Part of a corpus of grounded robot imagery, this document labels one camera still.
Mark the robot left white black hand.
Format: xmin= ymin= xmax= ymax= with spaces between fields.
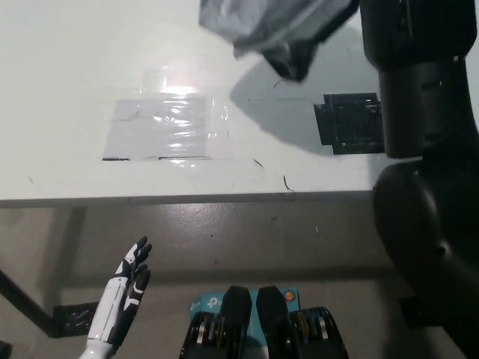
xmin=87 ymin=236 xmax=153 ymax=351

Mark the grey plastic bag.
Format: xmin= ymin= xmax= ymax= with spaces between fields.
xmin=198 ymin=0 xmax=361 ymax=85

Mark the black floor tape patch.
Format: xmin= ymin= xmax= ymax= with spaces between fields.
xmin=398 ymin=295 xmax=430 ymax=327
xmin=52 ymin=304 xmax=99 ymax=339

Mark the black table leg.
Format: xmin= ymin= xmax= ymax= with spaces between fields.
xmin=0 ymin=267 xmax=63 ymax=337

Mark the teal printed box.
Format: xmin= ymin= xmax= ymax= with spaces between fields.
xmin=189 ymin=286 xmax=301 ymax=343

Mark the robot left black body block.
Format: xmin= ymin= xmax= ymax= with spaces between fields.
xmin=180 ymin=285 xmax=252 ymax=359

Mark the black square tape patch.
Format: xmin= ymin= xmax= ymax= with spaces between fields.
xmin=313 ymin=93 xmax=386 ymax=156

